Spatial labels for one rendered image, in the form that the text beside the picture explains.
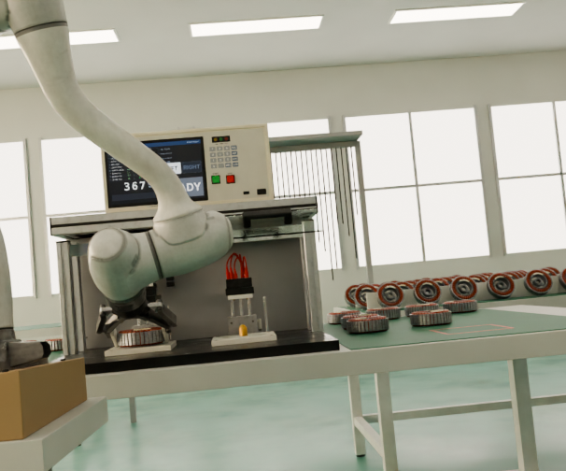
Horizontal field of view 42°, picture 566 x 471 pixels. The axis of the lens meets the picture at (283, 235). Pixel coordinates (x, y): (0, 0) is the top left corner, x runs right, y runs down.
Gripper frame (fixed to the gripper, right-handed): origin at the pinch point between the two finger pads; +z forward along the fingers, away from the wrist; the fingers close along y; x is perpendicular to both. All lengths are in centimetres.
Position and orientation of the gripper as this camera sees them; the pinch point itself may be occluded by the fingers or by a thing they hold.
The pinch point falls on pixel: (140, 336)
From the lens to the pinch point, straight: 178.1
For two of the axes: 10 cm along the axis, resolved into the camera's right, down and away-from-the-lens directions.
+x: -1.1, -8.3, 5.4
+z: -0.1, 5.5, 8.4
